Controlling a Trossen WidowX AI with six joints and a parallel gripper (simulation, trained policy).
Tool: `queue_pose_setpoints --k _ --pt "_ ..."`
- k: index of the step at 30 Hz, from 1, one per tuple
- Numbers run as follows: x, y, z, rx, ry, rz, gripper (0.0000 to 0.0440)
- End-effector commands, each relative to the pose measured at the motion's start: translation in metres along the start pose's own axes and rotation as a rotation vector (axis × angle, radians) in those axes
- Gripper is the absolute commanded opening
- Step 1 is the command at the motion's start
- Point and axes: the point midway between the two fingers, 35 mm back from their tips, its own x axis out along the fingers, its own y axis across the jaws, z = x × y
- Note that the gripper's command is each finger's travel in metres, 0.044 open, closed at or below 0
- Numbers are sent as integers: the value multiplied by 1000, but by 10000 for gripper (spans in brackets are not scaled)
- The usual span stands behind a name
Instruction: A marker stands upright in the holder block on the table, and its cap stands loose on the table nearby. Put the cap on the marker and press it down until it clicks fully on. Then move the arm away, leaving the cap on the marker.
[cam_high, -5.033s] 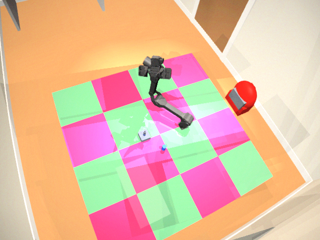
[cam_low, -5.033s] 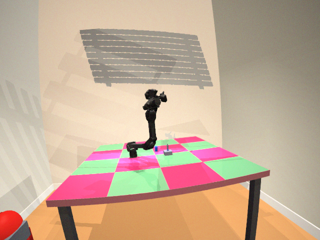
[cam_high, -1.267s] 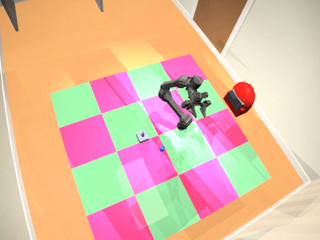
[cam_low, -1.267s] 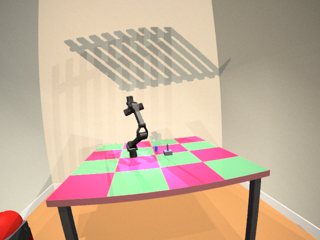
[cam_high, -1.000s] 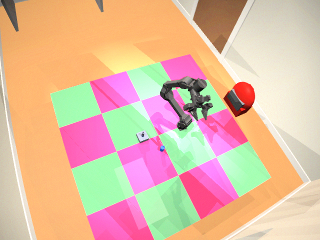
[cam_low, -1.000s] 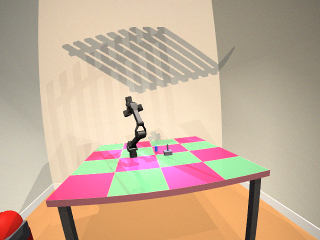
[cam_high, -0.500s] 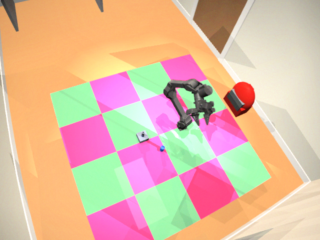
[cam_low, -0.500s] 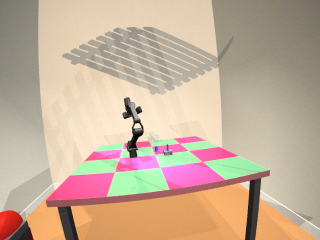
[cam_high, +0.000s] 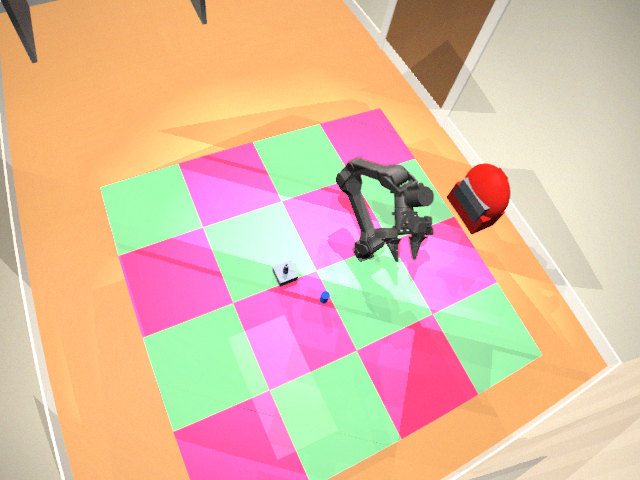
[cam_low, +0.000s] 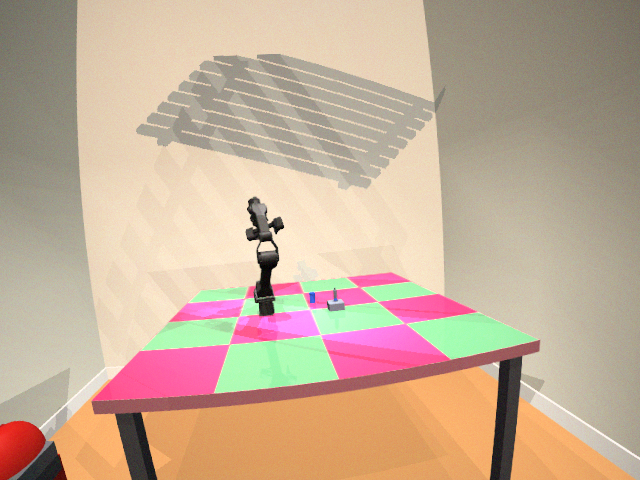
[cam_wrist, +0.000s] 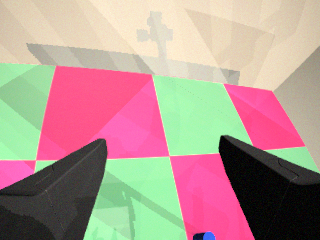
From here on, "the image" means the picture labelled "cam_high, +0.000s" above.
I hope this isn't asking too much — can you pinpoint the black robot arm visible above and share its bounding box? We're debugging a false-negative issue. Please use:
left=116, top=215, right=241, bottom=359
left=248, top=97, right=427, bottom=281
left=336, top=157, right=434, bottom=262

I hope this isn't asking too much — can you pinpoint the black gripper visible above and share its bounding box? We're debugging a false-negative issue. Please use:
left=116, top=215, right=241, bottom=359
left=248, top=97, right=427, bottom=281
left=374, top=208, right=434, bottom=262

